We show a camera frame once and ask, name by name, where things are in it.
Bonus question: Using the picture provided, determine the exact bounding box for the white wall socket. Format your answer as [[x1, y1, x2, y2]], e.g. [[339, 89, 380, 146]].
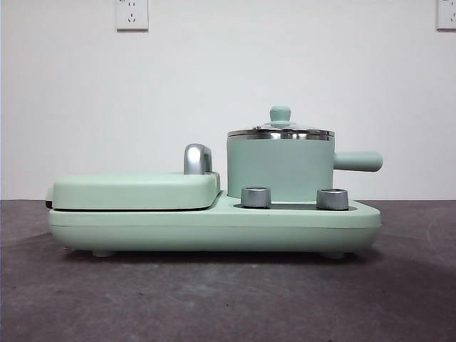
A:
[[436, 0, 456, 31], [115, 0, 150, 32]]

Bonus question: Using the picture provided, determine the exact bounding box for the mint green handled steamer pot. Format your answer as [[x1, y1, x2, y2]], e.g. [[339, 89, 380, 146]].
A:
[[226, 133, 384, 200]]

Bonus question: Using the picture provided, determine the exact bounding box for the chrome grill cover handle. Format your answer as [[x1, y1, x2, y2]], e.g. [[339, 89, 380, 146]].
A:
[[182, 142, 215, 176]]

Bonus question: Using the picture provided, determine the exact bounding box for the mint green grill cover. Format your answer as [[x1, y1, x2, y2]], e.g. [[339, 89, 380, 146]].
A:
[[45, 170, 222, 211]]

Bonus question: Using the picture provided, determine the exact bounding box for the glass pot lid green knob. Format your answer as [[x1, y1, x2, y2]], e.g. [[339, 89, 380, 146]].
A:
[[227, 105, 336, 139]]

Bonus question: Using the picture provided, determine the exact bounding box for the silver control knob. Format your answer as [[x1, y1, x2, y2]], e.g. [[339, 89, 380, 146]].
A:
[[240, 185, 272, 209], [316, 187, 348, 210]]

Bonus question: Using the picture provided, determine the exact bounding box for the mint green breakfast maker base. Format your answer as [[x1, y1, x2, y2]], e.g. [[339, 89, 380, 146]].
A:
[[48, 190, 382, 258]]

